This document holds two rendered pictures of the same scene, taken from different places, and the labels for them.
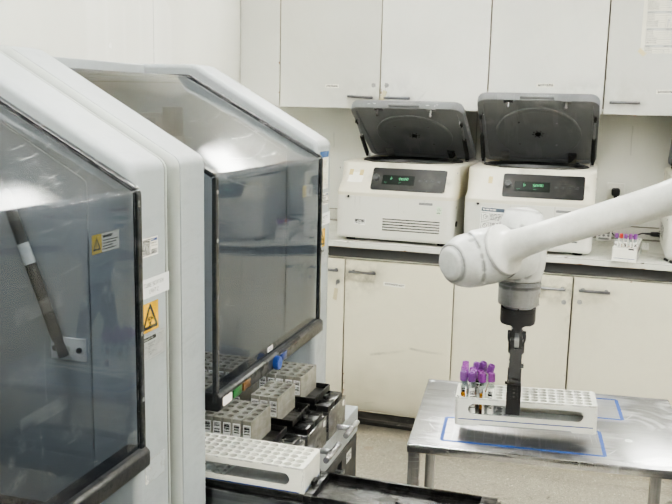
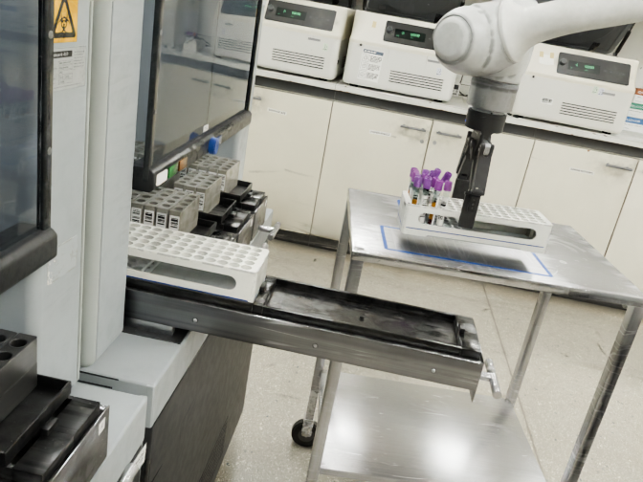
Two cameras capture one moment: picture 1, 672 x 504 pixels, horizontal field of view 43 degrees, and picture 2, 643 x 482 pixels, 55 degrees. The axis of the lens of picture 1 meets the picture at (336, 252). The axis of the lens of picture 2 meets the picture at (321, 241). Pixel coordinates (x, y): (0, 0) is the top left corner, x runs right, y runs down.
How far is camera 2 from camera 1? 0.74 m
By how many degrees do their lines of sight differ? 17
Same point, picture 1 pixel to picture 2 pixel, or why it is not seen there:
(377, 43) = not seen: outside the picture
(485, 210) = (366, 52)
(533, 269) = (521, 67)
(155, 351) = (70, 80)
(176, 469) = (91, 264)
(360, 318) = not seen: hidden behind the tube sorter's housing
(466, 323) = (336, 152)
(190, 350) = (120, 98)
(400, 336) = (277, 158)
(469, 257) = (479, 32)
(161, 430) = (74, 207)
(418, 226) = (304, 59)
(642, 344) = not seen: hidden behind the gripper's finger
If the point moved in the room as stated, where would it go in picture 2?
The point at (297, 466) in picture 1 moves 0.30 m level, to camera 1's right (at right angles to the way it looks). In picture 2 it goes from (246, 269) to (431, 283)
